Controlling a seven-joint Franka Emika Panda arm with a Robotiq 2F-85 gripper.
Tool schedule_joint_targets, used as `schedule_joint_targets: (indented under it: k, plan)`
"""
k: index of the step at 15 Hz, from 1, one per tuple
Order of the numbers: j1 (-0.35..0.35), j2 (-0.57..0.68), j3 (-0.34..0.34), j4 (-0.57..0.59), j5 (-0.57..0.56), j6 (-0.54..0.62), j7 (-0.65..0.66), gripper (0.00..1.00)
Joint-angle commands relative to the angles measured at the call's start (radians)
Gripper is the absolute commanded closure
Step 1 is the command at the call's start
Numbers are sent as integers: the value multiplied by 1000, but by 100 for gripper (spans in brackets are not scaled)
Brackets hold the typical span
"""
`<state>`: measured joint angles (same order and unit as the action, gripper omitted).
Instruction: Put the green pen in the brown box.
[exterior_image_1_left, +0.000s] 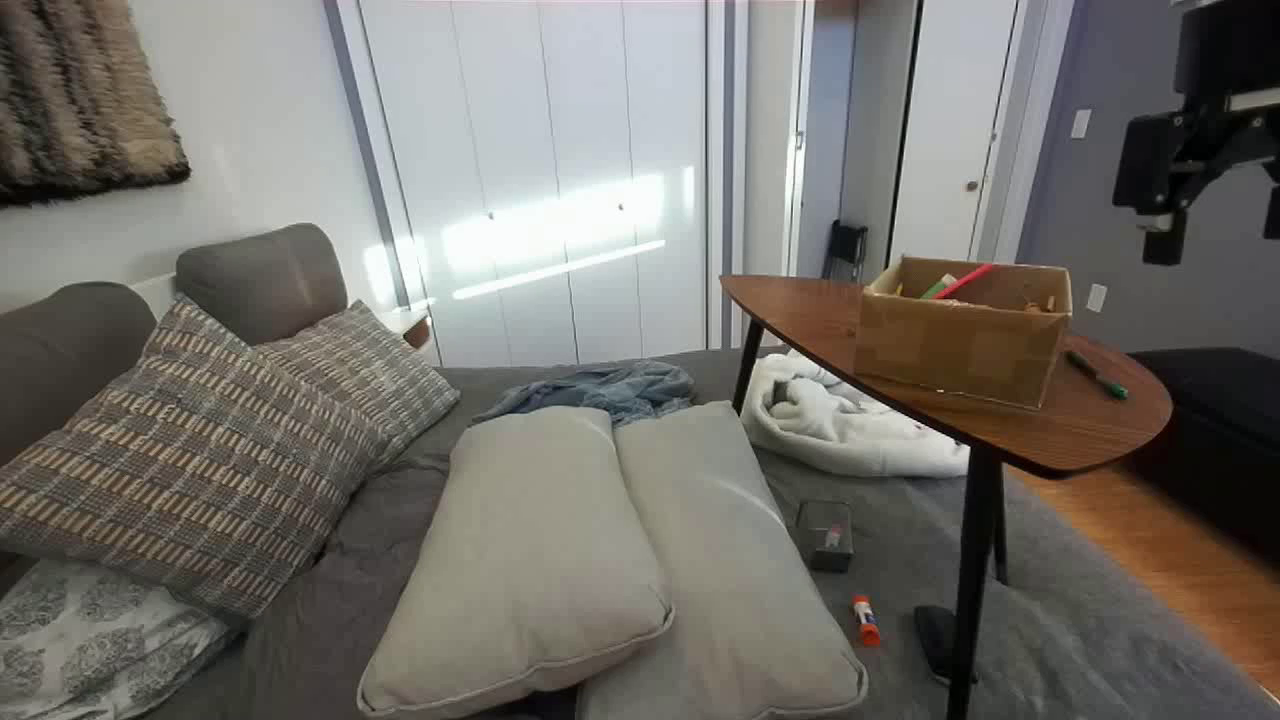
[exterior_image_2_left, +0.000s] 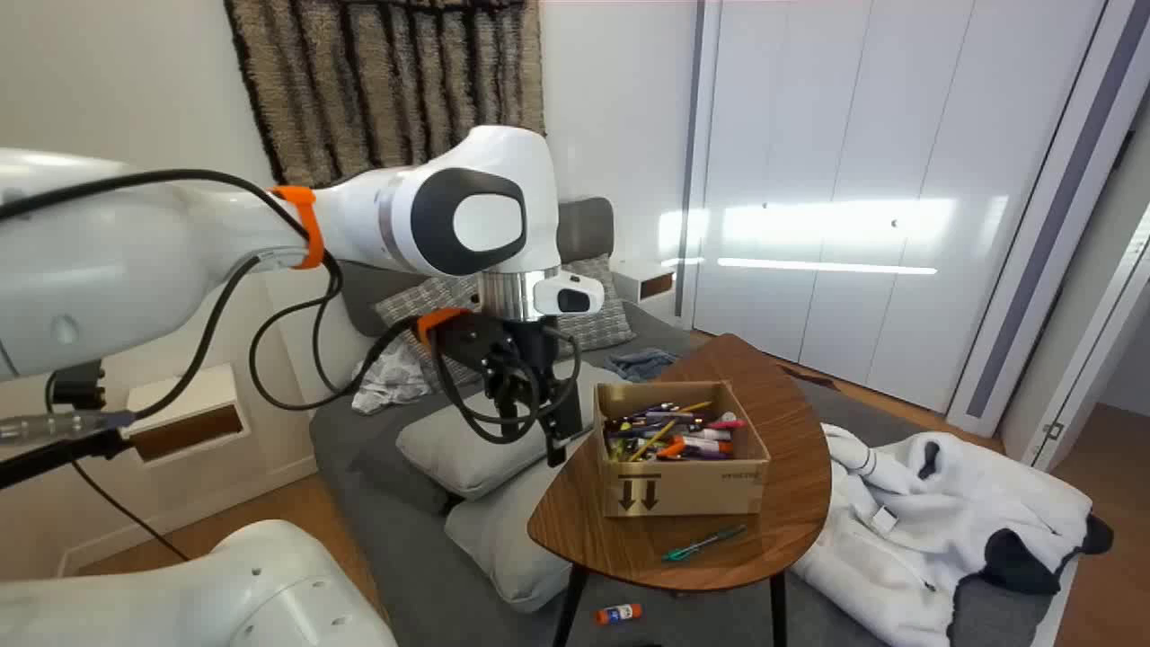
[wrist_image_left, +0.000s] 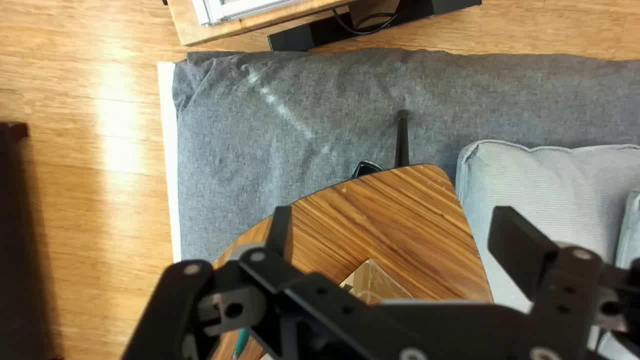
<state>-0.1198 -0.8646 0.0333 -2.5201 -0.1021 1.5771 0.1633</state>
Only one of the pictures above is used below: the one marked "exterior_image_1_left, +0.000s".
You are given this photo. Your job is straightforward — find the white room door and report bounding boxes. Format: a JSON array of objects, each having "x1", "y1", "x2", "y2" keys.
[{"x1": 889, "y1": 0, "x2": 1031, "y2": 268}]

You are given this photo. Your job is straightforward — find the grey sofa bed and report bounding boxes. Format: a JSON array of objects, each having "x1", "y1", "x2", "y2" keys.
[{"x1": 0, "y1": 221, "x2": 1280, "y2": 720}]

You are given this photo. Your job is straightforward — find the grey floral pillow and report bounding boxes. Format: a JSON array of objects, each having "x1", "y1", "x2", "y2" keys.
[{"x1": 0, "y1": 557, "x2": 241, "y2": 720}]

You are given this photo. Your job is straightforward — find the white fleece robe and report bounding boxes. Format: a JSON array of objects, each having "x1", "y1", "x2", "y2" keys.
[{"x1": 738, "y1": 349, "x2": 970, "y2": 482}]

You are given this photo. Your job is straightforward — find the red pen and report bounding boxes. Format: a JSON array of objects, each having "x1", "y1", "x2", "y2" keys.
[{"x1": 933, "y1": 262, "x2": 1001, "y2": 305}]

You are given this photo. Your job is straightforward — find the wooden side table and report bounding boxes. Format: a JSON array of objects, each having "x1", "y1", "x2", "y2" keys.
[{"x1": 717, "y1": 274, "x2": 1174, "y2": 720}]

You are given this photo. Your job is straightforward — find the large plaid pillow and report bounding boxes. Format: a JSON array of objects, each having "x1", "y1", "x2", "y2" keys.
[{"x1": 0, "y1": 295, "x2": 385, "y2": 625}]

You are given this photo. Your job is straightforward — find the flat black object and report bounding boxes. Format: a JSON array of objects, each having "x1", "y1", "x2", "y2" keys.
[{"x1": 913, "y1": 601, "x2": 993, "y2": 685}]

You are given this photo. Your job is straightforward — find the beige pillow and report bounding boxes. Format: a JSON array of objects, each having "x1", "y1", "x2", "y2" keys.
[
  {"x1": 350, "y1": 404, "x2": 680, "y2": 720},
  {"x1": 573, "y1": 396, "x2": 872, "y2": 720}
]

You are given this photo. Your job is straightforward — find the white closet doors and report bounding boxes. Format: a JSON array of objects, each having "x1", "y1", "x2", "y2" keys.
[{"x1": 331, "y1": 0, "x2": 751, "y2": 374}]

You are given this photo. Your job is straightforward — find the orange glue stick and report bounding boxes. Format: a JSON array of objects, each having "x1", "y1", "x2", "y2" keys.
[{"x1": 846, "y1": 591, "x2": 889, "y2": 657}]

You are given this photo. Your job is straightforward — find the blue crumpled cloth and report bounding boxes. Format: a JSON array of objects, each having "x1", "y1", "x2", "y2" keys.
[{"x1": 479, "y1": 356, "x2": 704, "y2": 428}]

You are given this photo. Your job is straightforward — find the brown shaggy wall hanging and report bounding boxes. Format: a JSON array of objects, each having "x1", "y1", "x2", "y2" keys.
[{"x1": 0, "y1": 0, "x2": 197, "y2": 210}]

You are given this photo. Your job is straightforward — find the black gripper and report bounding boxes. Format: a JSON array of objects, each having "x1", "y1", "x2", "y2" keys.
[{"x1": 1111, "y1": 106, "x2": 1280, "y2": 268}]

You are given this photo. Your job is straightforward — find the small plaid pillow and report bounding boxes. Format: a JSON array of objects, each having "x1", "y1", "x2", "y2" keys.
[{"x1": 256, "y1": 295, "x2": 463, "y2": 474}]

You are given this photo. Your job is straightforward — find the black ottoman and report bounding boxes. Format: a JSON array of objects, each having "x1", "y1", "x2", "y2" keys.
[{"x1": 1127, "y1": 343, "x2": 1280, "y2": 565}]

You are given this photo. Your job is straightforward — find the green pen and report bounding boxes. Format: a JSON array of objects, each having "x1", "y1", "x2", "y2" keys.
[{"x1": 1060, "y1": 349, "x2": 1134, "y2": 404}]

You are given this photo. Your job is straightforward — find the small white nightstand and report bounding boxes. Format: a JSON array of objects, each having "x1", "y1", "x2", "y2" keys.
[{"x1": 385, "y1": 301, "x2": 444, "y2": 370}]

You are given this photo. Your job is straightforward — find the black device by doorway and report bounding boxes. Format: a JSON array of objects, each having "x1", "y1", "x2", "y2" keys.
[{"x1": 818, "y1": 218, "x2": 872, "y2": 286}]

